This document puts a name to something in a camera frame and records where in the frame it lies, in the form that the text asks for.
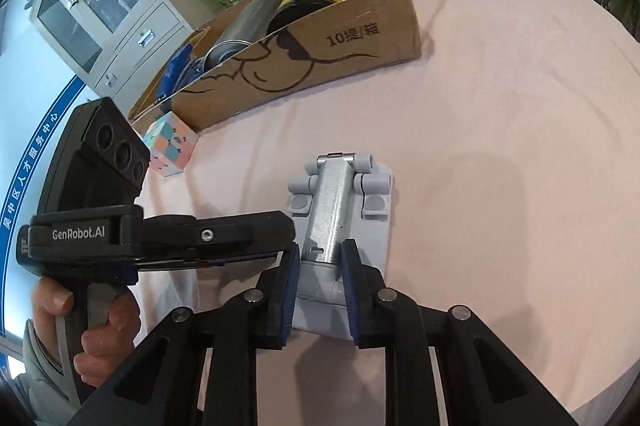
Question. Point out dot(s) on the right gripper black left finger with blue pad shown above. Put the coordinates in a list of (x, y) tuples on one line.
[(201, 368)]

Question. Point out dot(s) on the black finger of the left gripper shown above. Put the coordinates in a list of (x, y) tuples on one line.
[(179, 242)]

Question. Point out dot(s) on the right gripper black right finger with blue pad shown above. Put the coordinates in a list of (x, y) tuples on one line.
[(441, 367)]

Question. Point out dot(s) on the pastel rubik's cube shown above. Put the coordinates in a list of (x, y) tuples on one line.
[(171, 143)]

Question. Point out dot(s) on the blue rectangular box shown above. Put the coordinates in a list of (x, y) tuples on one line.
[(172, 73)]

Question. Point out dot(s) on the grey hinge bracket toy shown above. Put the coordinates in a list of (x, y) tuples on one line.
[(339, 196)]

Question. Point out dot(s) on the silver metal cylinder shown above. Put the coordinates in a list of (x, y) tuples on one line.
[(249, 27)]

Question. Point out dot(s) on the brown cardboard box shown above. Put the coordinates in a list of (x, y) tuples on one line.
[(342, 39)]

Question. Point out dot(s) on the grey sleeve forearm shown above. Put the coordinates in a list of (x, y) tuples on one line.
[(39, 389)]

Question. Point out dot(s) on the person's left hand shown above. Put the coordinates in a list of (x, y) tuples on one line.
[(103, 347)]

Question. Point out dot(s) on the grey glass-door cabinet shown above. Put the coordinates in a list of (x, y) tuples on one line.
[(115, 46)]

